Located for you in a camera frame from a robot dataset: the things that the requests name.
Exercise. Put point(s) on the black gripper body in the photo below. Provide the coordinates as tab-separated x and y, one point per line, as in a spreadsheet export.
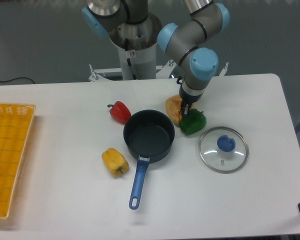
191	89

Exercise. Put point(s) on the triangle bread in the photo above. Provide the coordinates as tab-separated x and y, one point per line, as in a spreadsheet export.
173	107

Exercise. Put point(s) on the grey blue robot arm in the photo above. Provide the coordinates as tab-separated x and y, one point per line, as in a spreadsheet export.
183	44

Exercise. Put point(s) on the green bell pepper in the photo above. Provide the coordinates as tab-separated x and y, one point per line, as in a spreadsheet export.
192	129

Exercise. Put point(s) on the glass lid blue knob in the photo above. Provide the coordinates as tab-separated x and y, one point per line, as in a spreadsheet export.
223	149

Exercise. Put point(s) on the red bell pepper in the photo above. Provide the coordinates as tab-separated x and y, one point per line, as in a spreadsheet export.
119	112

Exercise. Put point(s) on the yellow bell pepper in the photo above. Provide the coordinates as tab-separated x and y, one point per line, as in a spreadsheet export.
115	162

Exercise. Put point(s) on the yellow wicker basket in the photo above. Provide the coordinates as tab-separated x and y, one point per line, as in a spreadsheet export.
15	125

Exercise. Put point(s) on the black pot blue handle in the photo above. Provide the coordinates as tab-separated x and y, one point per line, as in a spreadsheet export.
148	135

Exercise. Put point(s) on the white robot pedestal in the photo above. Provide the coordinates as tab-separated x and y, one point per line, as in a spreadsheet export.
136	45

